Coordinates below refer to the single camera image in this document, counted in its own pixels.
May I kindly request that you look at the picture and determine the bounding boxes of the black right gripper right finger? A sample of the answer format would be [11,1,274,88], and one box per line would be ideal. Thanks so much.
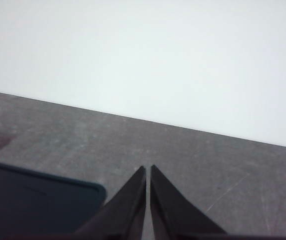
[149,164,233,240]

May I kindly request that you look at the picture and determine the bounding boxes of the black rectangular tray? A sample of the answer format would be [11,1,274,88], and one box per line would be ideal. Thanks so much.
[0,160,106,240]

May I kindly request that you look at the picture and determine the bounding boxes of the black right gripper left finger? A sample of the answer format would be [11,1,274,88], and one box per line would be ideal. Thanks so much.
[65,165,147,240]

